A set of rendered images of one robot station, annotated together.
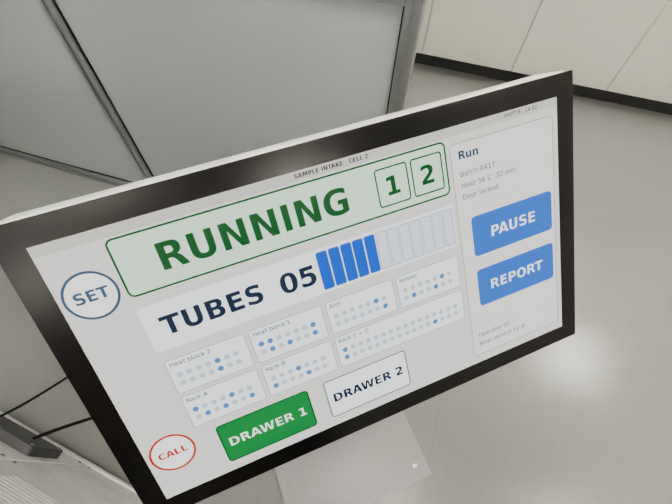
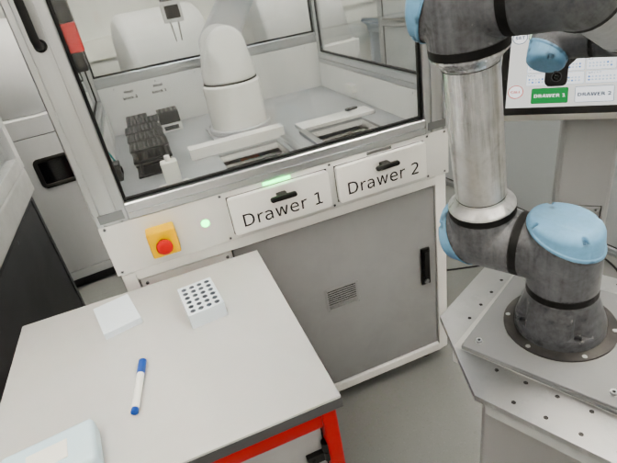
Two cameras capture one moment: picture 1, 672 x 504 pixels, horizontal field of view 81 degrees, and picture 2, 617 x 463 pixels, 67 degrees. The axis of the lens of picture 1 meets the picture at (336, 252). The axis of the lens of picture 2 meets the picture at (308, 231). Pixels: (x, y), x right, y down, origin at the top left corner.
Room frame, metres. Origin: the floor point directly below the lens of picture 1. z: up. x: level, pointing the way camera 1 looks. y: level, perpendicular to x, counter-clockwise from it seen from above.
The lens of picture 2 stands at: (-1.32, -0.50, 1.42)
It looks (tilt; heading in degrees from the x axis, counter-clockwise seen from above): 29 degrees down; 52
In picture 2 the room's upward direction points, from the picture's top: 10 degrees counter-clockwise
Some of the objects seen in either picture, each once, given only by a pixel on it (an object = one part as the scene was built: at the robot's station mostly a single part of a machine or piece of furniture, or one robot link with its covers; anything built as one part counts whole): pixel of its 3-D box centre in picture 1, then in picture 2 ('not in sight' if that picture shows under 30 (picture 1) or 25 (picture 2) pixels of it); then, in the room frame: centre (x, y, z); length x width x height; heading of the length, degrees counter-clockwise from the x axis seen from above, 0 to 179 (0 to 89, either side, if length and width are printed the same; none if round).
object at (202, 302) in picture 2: not in sight; (201, 301); (-0.99, 0.38, 0.78); 0.12 x 0.08 x 0.04; 74
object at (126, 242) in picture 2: not in sight; (252, 152); (-0.44, 0.90, 0.87); 1.02 x 0.95 x 0.14; 158
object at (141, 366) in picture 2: not in sight; (139, 384); (-1.21, 0.27, 0.77); 0.14 x 0.02 x 0.02; 59
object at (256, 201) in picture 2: not in sight; (281, 202); (-0.65, 0.46, 0.87); 0.29 x 0.02 x 0.11; 158
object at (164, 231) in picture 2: not in sight; (162, 240); (-0.97, 0.57, 0.88); 0.07 x 0.05 x 0.07; 158
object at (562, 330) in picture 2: not in sight; (560, 302); (-0.60, -0.26, 0.83); 0.15 x 0.15 x 0.10
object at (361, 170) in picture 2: not in sight; (382, 172); (-0.36, 0.35, 0.87); 0.29 x 0.02 x 0.11; 158
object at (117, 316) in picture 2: not in sight; (117, 315); (-1.15, 0.53, 0.77); 0.13 x 0.09 x 0.02; 81
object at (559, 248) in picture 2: not in sight; (559, 249); (-0.60, -0.25, 0.95); 0.13 x 0.12 x 0.14; 96
